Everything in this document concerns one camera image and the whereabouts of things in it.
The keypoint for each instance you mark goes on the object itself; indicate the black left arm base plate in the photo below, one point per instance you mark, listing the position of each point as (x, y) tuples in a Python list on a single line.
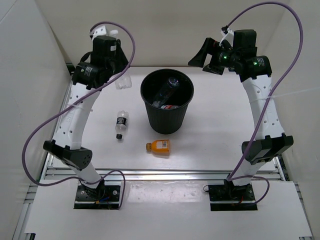
[(108, 199)]

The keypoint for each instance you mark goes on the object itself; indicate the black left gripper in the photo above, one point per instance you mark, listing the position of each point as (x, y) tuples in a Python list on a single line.
[(122, 61)]

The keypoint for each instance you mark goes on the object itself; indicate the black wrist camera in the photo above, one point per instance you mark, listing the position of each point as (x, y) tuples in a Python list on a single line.
[(104, 47), (244, 39)]

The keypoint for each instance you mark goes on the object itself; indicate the black label Pepsi bottle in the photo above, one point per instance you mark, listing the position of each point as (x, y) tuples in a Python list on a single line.
[(121, 126)]

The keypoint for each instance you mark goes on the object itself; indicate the orange juice bottle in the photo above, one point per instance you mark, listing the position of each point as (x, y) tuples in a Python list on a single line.
[(159, 148)]

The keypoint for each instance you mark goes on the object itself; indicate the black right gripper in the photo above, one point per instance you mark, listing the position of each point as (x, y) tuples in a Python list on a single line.
[(208, 48)]

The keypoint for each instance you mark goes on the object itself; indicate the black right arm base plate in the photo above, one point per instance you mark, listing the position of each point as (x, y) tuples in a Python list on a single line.
[(229, 198)]

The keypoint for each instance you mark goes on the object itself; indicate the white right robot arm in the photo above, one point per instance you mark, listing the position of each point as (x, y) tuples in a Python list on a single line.
[(269, 138)]

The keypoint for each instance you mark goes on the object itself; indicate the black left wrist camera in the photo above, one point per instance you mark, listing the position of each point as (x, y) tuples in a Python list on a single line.
[(104, 47)]

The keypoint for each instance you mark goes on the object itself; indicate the black ribbed waste bin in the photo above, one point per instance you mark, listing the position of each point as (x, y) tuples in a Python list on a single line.
[(166, 121)]

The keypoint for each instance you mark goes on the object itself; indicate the red label plastic bottle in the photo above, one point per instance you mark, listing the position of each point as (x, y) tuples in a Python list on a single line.
[(169, 107)]

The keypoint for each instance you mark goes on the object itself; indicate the aluminium table edge rail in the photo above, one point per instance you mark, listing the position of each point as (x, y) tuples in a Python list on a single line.
[(148, 175)]

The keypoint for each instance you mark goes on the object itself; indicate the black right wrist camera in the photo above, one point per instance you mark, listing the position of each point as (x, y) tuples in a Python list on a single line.
[(244, 39)]

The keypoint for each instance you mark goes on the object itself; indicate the blue label Aquafina bottle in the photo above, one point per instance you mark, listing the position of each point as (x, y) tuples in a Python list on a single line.
[(125, 81)]

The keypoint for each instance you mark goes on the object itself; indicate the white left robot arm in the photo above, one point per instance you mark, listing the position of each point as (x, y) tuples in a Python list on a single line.
[(94, 70)]

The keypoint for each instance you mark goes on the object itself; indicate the clear unlabelled plastic bottle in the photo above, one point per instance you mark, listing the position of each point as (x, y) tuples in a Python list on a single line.
[(166, 91)]

